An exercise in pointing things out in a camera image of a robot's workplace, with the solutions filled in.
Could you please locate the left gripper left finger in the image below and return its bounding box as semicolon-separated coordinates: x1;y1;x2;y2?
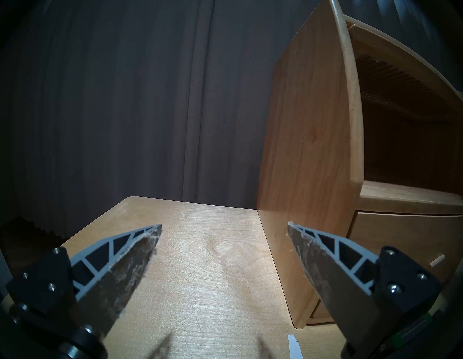
5;224;162;341

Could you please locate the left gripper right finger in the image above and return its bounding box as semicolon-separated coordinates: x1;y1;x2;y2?
288;221;443;359

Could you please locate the white tape strip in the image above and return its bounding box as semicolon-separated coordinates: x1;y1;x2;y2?
288;335;304;359

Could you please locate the wooden cabinet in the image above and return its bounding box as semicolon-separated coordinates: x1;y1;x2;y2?
257;0;463;329

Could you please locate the wooden drawer with peg handle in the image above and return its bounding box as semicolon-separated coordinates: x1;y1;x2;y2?
309;211;463;324

